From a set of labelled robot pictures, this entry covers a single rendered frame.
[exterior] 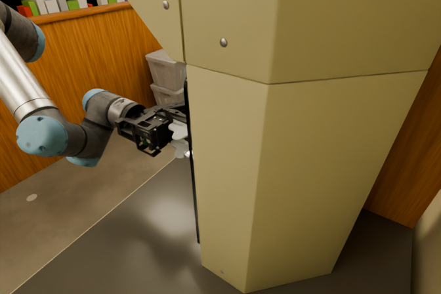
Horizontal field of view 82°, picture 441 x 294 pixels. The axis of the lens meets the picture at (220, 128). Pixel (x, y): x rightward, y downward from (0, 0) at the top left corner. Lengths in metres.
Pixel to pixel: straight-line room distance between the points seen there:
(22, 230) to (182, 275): 1.72
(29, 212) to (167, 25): 2.12
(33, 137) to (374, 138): 0.56
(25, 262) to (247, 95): 1.92
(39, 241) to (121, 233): 1.42
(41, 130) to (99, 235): 0.32
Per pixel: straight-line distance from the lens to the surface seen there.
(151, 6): 0.34
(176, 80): 2.68
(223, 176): 0.39
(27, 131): 0.59
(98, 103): 0.68
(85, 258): 0.73
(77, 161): 0.70
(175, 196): 0.78
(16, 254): 2.15
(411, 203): 0.80
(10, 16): 0.87
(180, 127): 0.54
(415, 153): 0.71
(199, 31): 0.30
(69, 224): 2.13
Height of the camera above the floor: 1.52
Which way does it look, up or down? 34 degrees down
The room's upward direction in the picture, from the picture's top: straight up
